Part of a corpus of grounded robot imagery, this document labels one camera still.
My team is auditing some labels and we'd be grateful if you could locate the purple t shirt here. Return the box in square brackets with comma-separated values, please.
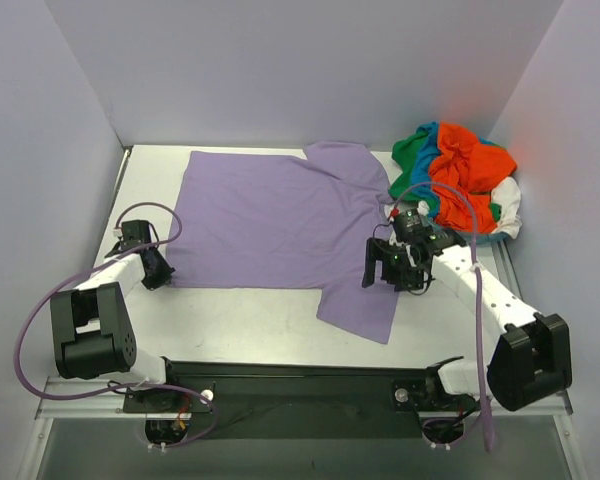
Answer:
[166, 142, 398, 344]

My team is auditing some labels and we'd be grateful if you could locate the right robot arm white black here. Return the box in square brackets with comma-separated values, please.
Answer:
[362, 209, 573, 411]

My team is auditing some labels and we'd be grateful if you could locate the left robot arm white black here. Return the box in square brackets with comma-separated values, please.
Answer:
[50, 220, 187, 412]

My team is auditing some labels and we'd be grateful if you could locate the teal laundry basket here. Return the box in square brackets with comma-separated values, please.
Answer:
[445, 228, 512, 245]

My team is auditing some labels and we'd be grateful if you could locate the blue t shirt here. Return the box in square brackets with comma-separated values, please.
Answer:
[411, 122, 441, 218]

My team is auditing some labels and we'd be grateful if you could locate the green t shirt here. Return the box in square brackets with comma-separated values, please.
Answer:
[389, 129, 430, 199]

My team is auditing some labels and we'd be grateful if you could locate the orange t shirt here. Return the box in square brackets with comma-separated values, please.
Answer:
[429, 123, 517, 234]

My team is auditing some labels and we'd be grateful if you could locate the white t shirt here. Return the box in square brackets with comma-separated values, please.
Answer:
[416, 177, 522, 239]

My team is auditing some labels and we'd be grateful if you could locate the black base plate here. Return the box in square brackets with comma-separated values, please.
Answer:
[122, 362, 479, 445]

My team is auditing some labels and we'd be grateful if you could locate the aluminium frame rail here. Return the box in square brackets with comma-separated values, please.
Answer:
[35, 378, 573, 419]

